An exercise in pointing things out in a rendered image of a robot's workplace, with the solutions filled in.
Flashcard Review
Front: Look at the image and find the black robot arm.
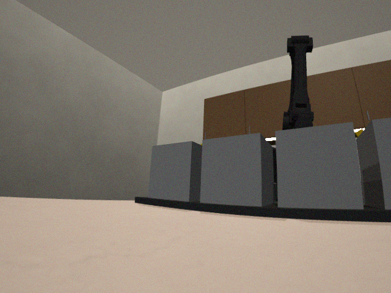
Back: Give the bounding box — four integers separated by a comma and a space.
282, 35, 314, 130

